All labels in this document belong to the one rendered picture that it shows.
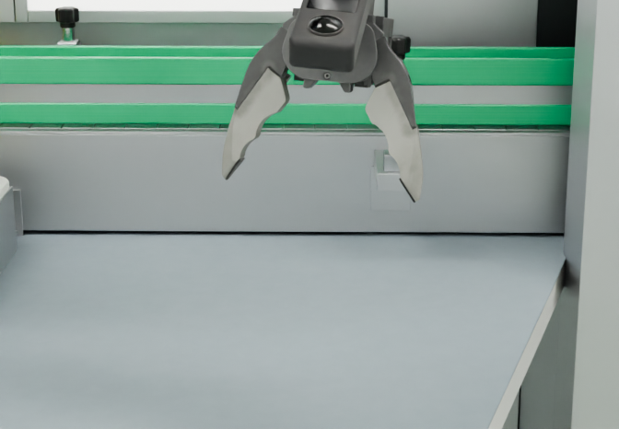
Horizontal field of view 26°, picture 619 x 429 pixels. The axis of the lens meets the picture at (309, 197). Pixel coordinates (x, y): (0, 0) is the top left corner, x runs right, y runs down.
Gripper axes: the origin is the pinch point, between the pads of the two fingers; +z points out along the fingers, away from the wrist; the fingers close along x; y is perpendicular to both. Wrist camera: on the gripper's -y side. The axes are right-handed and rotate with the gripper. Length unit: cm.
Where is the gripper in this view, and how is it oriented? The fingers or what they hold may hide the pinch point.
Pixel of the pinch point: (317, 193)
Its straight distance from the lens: 102.1
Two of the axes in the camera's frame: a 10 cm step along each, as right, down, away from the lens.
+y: 1.9, -1.0, 9.8
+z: -1.0, 9.9, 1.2
